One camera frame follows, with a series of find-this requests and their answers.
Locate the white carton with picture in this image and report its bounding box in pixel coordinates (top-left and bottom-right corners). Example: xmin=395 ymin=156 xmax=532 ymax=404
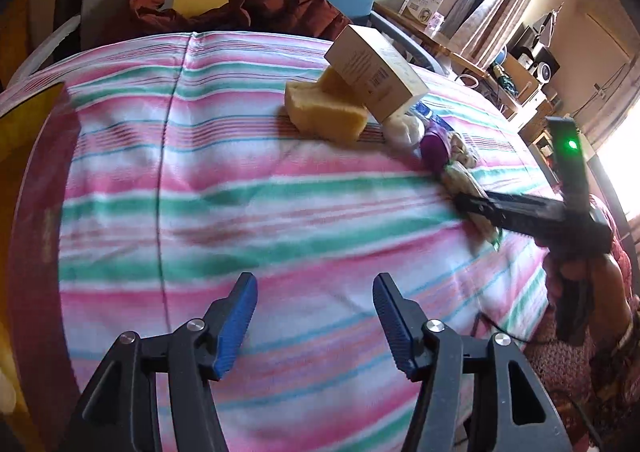
xmin=400 ymin=0 xmax=446 ymax=25

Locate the person's patterned clothing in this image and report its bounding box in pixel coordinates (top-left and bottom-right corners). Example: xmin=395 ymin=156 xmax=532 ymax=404
xmin=522 ymin=192 xmax=640 ymax=452

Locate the striped bedsheet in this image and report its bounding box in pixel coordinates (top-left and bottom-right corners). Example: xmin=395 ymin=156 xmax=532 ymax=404
xmin=0 ymin=30 xmax=561 ymax=452

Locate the person's right hand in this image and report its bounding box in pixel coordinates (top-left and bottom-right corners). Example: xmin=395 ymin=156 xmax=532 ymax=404
xmin=544 ymin=252 xmax=585 ymax=303

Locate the blue tissue packet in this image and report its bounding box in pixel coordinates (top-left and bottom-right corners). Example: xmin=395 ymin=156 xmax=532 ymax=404
xmin=412 ymin=100 xmax=453 ymax=130

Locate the dark red jacket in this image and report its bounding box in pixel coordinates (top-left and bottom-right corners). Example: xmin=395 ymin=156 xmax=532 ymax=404
xmin=97 ymin=0 xmax=353 ymax=50

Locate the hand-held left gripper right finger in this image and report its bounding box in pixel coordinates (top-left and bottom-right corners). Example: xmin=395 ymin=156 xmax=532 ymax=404
xmin=372 ymin=273 xmax=571 ymax=452

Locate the beige sock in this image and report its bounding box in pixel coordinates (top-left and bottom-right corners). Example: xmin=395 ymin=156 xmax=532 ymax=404
xmin=440 ymin=131 xmax=501 ymax=247

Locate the beige cardboard box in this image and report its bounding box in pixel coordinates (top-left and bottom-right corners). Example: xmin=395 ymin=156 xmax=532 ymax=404
xmin=324 ymin=24 xmax=431 ymax=124

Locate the wooden desk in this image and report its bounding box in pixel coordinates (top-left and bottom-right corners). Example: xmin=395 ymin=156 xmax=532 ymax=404
xmin=375 ymin=2 xmax=556 ymax=123

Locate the person's right forearm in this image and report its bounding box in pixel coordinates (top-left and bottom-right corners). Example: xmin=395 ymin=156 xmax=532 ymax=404
xmin=590 ymin=252 xmax=637 ymax=333

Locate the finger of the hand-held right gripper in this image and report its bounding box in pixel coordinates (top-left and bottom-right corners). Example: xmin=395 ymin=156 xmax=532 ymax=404
xmin=475 ymin=212 xmax=541 ymax=240
xmin=452 ymin=191 xmax=556 ymax=219

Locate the black stereo speaker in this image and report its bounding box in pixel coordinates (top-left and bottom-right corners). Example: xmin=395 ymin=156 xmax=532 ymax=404
xmin=510 ymin=26 xmax=561 ymax=82

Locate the brown cardboard box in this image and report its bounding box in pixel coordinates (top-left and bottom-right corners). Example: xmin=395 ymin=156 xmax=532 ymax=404
xmin=500 ymin=54 xmax=543 ymax=102

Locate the purple snack packet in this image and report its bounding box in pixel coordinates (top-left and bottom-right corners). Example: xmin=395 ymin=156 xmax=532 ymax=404
xmin=419 ymin=124 xmax=453 ymax=173

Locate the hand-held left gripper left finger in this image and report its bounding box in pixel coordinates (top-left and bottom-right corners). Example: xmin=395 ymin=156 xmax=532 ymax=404
xmin=60 ymin=273 xmax=259 ymax=452

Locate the white rolled cloth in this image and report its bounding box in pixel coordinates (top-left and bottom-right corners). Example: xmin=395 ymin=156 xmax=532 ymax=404
xmin=382 ymin=114 xmax=426 ymax=150

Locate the yellow sponge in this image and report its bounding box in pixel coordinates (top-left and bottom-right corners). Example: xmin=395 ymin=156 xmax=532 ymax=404
xmin=285 ymin=68 xmax=369 ymax=145

